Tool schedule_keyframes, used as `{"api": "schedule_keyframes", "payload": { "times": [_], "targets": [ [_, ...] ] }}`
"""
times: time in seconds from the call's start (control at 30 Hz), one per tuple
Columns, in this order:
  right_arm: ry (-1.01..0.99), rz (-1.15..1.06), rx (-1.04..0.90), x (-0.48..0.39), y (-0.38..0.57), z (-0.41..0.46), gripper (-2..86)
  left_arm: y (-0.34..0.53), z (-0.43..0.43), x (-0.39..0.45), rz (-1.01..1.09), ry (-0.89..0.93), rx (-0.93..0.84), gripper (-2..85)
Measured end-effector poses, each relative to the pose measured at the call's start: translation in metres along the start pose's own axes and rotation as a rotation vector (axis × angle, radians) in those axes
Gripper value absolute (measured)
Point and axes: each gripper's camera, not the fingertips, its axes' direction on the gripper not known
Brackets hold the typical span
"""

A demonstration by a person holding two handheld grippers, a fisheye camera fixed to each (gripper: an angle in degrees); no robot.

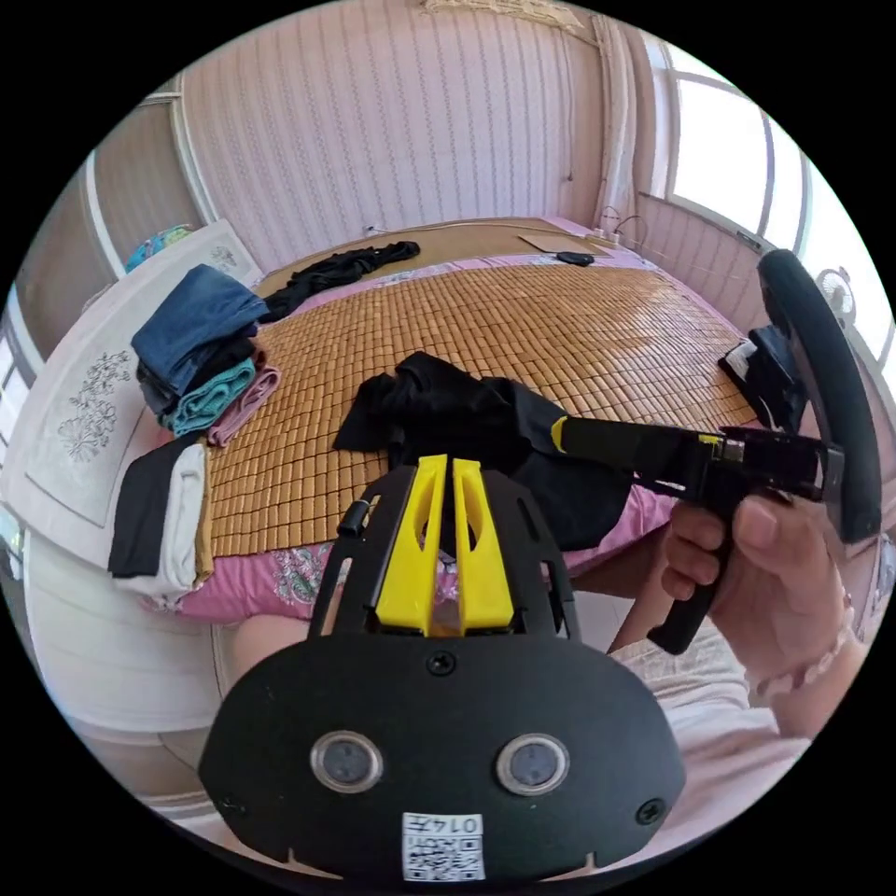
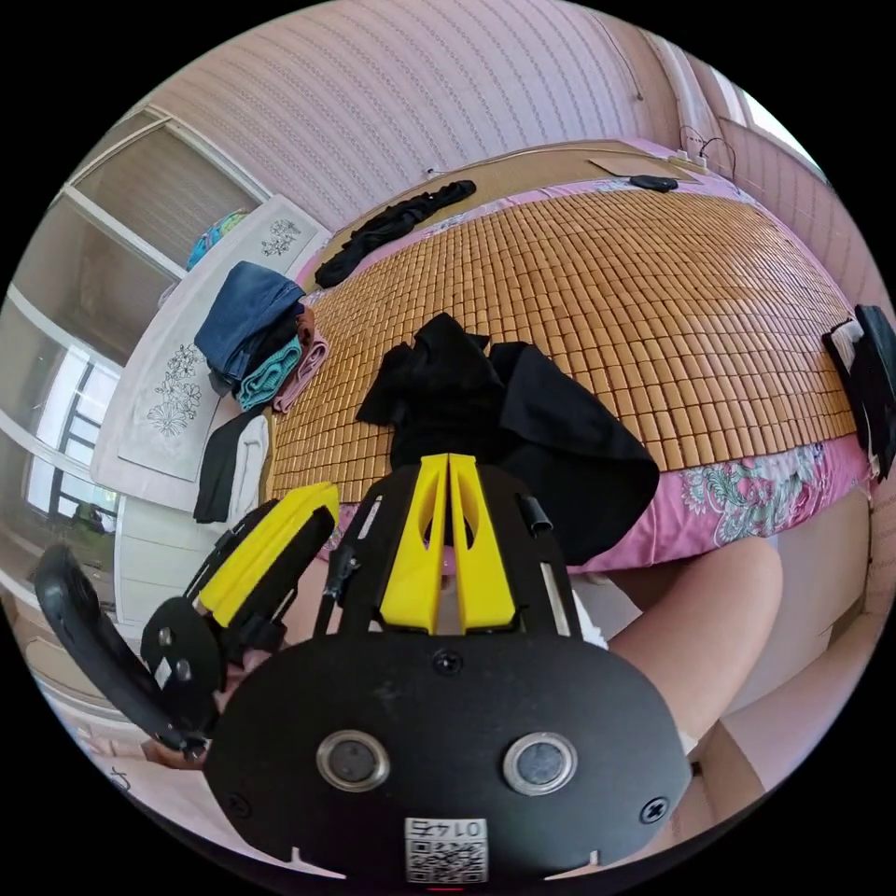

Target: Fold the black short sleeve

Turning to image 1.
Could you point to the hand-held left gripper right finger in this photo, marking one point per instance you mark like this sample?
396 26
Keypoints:
483 567

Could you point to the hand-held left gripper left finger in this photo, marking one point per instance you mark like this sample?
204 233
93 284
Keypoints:
409 560

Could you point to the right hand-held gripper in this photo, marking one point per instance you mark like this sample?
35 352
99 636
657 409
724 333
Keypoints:
630 444

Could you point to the black short sleeve shirt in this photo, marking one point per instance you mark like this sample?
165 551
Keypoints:
483 420

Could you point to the person's right forearm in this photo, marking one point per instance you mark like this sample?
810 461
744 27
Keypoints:
819 693

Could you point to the person's right hand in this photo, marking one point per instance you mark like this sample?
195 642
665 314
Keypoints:
784 595

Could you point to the bed with woven mat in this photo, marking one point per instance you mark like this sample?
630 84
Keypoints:
525 336

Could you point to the small black object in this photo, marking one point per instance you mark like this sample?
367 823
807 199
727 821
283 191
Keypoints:
575 259

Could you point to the flat brown board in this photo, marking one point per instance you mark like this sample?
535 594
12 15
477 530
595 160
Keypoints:
560 243

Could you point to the folded black garment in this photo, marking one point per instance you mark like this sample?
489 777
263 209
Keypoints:
766 378

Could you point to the pile of black white clothes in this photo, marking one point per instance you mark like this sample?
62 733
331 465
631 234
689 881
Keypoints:
164 518

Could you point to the crumpled black garment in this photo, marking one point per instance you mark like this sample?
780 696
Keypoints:
329 273

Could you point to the pile of colourful clothes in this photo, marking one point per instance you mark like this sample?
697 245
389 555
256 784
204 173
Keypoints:
196 336

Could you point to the small white fan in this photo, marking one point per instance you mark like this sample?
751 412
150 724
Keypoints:
838 297

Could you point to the pink curtain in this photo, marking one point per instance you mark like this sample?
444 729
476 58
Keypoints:
623 119

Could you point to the window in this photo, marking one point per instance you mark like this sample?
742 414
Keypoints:
721 133

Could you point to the white embroidered pillow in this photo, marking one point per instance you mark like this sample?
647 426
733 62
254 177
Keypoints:
220 252
77 420

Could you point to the wardrobe with sliding doors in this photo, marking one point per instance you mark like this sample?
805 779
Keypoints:
119 203

